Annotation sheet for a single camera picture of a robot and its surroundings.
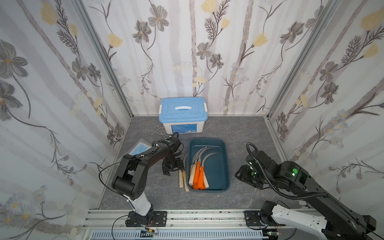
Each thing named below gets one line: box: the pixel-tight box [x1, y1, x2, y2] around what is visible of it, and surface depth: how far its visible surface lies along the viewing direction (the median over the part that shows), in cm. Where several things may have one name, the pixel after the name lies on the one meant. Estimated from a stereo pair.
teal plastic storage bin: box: [187, 138, 230, 193], surface depth 97 cm
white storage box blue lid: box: [159, 96, 208, 134], surface depth 103 cm
